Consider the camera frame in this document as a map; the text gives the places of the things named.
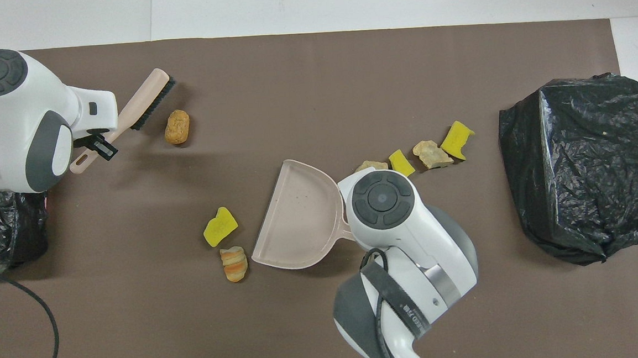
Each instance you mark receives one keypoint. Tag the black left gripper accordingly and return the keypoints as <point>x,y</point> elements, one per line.
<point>88,139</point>

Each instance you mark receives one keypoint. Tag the beige hand brush black bristles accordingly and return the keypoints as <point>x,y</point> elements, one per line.
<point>145,98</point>

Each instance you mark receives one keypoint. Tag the brown bread roll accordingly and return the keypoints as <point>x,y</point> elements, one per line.
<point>177,127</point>

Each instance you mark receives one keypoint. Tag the plain yellow sponge piece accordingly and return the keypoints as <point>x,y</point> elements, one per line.
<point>220,227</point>

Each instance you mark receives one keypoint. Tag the striped croissant toy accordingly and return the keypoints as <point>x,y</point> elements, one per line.
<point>234,264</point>

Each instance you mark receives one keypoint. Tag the beige plastic dustpan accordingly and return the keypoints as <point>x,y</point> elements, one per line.
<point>299,219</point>

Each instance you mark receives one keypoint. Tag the large beige scrap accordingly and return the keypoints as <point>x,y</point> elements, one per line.
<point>372,166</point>

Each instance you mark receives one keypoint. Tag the small yellow sponge dark edge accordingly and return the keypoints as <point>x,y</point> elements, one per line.
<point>401,164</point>

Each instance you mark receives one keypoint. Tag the small beige scrap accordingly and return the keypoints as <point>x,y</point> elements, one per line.
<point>431,154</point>

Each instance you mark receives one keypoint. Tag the large yellow sponge piece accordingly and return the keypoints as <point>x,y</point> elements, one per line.
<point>457,140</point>

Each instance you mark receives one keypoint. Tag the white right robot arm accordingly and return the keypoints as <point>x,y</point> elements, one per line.
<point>406,240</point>

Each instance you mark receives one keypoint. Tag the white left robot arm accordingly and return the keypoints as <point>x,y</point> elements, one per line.
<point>15,109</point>

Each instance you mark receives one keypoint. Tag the black bag lined pink bin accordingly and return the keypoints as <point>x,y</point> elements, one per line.
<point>1,231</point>

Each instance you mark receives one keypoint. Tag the brown table mat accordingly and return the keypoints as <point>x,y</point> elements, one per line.
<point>289,59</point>

